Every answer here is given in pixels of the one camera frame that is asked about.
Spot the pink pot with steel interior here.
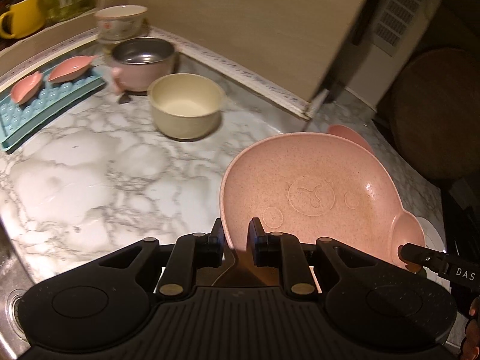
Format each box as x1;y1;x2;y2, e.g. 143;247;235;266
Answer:
109;37;176;94

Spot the right hand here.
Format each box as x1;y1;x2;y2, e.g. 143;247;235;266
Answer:
460;297;480;360

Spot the wall vent grille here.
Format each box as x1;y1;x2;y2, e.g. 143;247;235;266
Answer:
372;0;424;57

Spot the stainless steel sink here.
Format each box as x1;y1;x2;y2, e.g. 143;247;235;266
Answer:
0;227;33;359

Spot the white floral ceramic bowl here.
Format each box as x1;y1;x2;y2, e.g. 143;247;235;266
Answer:
94;5;150;43

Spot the pink leaf dish near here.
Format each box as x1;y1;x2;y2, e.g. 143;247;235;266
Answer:
10;71;43;105

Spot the blue ice cube tray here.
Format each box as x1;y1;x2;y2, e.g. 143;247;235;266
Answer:
1;67;106;153

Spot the white plate at right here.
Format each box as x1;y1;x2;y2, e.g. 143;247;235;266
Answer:
416;217;446;253

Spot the large pink bowl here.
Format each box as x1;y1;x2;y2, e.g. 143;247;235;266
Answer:
327;124;374;155

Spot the pink bear-shaped plate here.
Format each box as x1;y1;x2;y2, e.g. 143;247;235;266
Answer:
220;133;425;267

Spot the pink leaf dish far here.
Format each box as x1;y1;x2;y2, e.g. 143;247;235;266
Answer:
48;55;98;84

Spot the pink leaf dish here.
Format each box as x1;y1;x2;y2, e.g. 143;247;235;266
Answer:
48;55;98;84
10;71;43;105

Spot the yellow mug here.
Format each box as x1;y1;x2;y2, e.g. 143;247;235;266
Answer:
0;0;46;39

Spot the cream bowl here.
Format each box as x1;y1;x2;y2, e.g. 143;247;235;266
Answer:
147;73;226;141

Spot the round wooden cutting board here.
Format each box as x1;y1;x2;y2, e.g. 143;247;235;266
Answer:
390;49;479;180

